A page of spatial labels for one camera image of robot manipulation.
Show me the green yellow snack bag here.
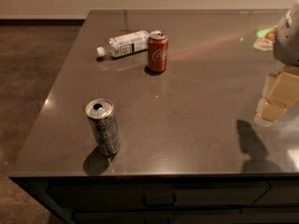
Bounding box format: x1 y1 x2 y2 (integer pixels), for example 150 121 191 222
253 26 278 51

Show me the silver blue redbull can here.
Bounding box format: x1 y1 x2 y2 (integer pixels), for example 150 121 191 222
86 98 121 156

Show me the dark cabinet drawer front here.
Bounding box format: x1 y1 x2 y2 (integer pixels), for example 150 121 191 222
49 182 269 212

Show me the black drawer handle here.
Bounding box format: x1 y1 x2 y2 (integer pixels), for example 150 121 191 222
142 192 177 208

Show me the red coke can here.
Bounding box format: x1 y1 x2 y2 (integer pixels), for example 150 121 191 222
148 31 168 73

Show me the clear plastic water bottle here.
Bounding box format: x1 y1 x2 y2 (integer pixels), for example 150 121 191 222
96 30 149 58

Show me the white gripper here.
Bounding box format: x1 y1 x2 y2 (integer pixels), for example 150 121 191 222
257 0 299 122

